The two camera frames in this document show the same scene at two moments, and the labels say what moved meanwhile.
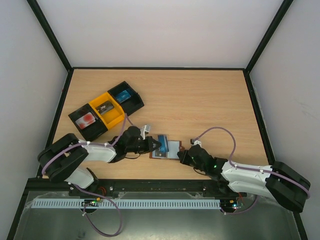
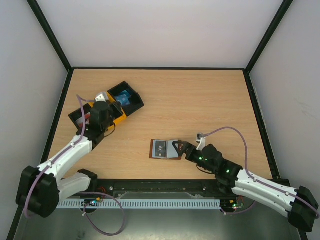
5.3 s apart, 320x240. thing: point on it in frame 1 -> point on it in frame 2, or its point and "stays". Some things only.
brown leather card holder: x=173 y=148 stays
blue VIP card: x=164 y=147 -> x=124 y=98
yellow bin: x=108 y=109 stays
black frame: x=68 y=70 stays
